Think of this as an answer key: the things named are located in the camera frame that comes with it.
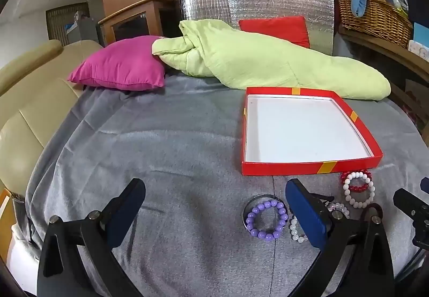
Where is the black cable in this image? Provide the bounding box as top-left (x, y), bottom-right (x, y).
top-left (400, 245), bottom-right (429, 282)

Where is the wooden glass-front cabinet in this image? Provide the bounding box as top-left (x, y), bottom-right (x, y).
top-left (97, 0), bottom-right (176, 47)

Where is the small white box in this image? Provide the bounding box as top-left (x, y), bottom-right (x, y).
top-left (408, 40), bottom-right (429, 60)

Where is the beige leather sofa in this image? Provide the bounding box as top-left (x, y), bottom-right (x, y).
top-left (0, 39), bottom-right (104, 197)

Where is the magenta pillow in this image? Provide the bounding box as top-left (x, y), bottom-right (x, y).
top-left (67, 36), bottom-right (166, 91)

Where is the wicker basket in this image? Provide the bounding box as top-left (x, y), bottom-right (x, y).
top-left (335, 0), bottom-right (413, 50)

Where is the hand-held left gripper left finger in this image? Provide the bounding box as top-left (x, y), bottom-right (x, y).
top-left (37, 178), bottom-right (146, 297)

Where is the red bead bracelet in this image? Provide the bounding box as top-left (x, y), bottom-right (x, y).
top-left (340, 170), bottom-right (374, 194)

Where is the black hair tie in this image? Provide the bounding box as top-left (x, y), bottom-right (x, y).
top-left (310, 193), bottom-right (336, 204)

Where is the light green quilt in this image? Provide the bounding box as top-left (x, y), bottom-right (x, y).
top-left (151, 19), bottom-right (392, 101)

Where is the curved wooden shelf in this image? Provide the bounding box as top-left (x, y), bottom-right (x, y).
top-left (337, 24), bottom-right (429, 123)

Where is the silver metal bangle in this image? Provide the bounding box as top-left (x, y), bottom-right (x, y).
top-left (242, 194), bottom-right (289, 229)

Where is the pale pink bead bracelet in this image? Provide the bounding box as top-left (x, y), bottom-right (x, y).
top-left (289, 215), bottom-right (309, 244)

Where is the red shallow cardboard box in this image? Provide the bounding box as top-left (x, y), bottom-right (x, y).
top-left (241, 86), bottom-right (384, 177)

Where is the purple bead bracelet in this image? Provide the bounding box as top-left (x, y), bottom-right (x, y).
top-left (245, 201), bottom-right (289, 240)

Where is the grey storage bin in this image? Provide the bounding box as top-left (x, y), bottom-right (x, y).
top-left (65, 10), bottom-right (99, 46)

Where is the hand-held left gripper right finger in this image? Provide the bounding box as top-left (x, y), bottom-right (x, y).
top-left (285, 178), bottom-right (395, 297)

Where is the grey blanket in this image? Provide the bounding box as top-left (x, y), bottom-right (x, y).
top-left (12, 74), bottom-right (429, 297)

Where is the pink crystal bead bracelet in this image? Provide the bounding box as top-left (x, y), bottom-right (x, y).
top-left (323, 201), bottom-right (351, 220)

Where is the red cushion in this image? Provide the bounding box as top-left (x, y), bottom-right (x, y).
top-left (239, 16), bottom-right (310, 49)

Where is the white bead bracelet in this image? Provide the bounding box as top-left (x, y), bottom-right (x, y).
top-left (342, 171), bottom-right (376, 208)

